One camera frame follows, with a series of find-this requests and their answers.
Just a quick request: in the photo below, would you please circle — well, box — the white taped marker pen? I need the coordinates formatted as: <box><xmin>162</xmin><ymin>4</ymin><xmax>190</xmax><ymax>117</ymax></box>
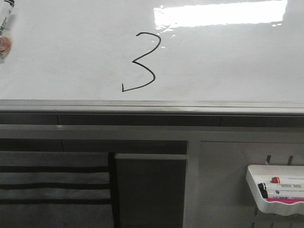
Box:
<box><xmin>0</xmin><ymin>0</ymin><xmax>15</xmax><ymax>63</ymax></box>

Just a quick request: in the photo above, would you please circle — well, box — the white whiteboard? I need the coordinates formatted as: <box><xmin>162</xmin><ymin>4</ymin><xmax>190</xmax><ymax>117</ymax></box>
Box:
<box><xmin>0</xmin><ymin>0</ymin><xmax>304</xmax><ymax>115</ymax></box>

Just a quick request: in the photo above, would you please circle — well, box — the dark grey panel board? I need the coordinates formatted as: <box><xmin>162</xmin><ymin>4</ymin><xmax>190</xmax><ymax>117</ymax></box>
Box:
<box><xmin>115</xmin><ymin>153</ymin><xmax>187</xmax><ymax>228</ymax></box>

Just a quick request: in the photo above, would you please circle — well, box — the black capped marker upper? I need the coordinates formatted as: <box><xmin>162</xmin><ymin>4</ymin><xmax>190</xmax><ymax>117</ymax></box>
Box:
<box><xmin>257</xmin><ymin>182</ymin><xmax>304</xmax><ymax>191</ymax></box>

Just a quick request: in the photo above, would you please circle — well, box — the black capped marker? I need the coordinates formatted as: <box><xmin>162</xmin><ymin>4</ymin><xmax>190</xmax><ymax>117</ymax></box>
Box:
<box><xmin>260</xmin><ymin>190</ymin><xmax>304</xmax><ymax>200</ymax></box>
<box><xmin>257</xmin><ymin>182</ymin><xmax>304</xmax><ymax>191</ymax></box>

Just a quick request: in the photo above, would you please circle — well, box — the grey striped fabric organizer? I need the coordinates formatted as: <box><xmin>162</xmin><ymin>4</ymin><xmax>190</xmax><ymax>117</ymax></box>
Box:
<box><xmin>0</xmin><ymin>152</ymin><xmax>120</xmax><ymax>228</ymax></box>

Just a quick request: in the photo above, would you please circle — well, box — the red capped marker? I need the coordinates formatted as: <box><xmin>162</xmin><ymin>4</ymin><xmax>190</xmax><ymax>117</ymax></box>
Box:
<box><xmin>271</xmin><ymin>176</ymin><xmax>304</xmax><ymax>184</ymax></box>

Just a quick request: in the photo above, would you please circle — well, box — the black capped marker lower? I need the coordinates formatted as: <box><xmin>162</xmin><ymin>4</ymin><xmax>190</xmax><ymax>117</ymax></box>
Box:
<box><xmin>260</xmin><ymin>190</ymin><xmax>304</xmax><ymax>200</ymax></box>

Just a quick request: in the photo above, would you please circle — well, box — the white plastic marker tray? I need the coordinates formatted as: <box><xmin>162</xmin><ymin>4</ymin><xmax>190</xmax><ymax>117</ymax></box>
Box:
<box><xmin>246</xmin><ymin>164</ymin><xmax>304</xmax><ymax>216</ymax></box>

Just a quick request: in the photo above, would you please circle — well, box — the pink eraser pad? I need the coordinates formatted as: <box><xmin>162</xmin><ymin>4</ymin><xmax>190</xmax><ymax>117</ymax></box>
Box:
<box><xmin>266</xmin><ymin>198</ymin><xmax>304</xmax><ymax>204</ymax></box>

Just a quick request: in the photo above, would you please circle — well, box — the white metal frame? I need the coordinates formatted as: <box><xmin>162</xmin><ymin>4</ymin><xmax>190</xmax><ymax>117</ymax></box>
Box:
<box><xmin>0</xmin><ymin>124</ymin><xmax>304</xmax><ymax>228</ymax></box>

